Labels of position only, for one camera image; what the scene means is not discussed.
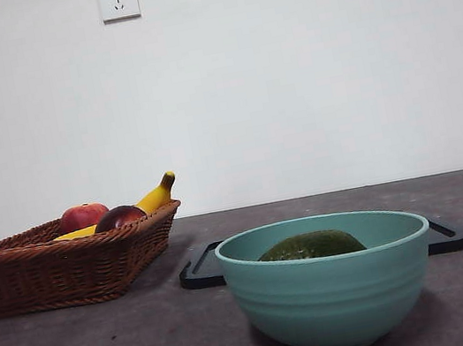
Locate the green avocado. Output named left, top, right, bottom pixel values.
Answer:
left=254, top=222, right=369, bottom=270

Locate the teal ribbed bowl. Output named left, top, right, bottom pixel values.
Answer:
left=211, top=196, right=449, bottom=346

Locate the yellow banana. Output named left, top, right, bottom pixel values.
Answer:
left=43, top=169, right=184, bottom=244

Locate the black rectangular tray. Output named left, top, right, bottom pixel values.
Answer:
left=173, top=198, right=463, bottom=301

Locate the dark red mango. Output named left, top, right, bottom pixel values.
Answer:
left=89, top=200, right=150, bottom=236

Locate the red apple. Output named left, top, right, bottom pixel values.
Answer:
left=56, top=199, right=113, bottom=235

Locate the brown wicker basket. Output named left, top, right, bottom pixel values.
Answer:
left=0, top=197, right=197, bottom=321

